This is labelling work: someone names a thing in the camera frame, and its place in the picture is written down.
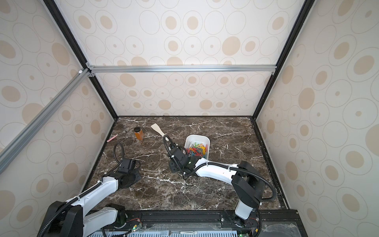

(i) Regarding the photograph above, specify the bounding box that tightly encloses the white plastic storage box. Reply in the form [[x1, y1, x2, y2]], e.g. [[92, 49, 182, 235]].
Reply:
[[184, 134, 210, 159]]

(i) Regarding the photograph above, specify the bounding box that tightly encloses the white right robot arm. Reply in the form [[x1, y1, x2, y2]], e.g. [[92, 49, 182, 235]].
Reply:
[[167, 145, 277, 221]]

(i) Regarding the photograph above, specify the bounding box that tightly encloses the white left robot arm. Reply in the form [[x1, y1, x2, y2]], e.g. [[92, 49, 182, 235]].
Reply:
[[38, 159, 141, 237]]

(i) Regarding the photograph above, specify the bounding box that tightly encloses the wooden spatula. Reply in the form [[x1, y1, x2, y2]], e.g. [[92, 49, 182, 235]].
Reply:
[[151, 123, 165, 137]]

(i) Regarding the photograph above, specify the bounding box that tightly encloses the pink pen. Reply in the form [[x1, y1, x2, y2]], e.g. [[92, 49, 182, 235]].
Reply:
[[107, 134, 118, 143]]

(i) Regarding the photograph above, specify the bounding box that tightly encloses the amber jar black lid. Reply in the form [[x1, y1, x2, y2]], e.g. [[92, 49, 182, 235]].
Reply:
[[133, 126, 144, 141]]

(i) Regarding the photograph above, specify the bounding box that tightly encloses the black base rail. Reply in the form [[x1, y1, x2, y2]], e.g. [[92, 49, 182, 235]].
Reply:
[[51, 209, 301, 237]]

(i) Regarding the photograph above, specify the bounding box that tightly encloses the left diagonal aluminium rail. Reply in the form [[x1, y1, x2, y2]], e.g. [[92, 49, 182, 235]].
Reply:
[[1, 68, 89, 173]]

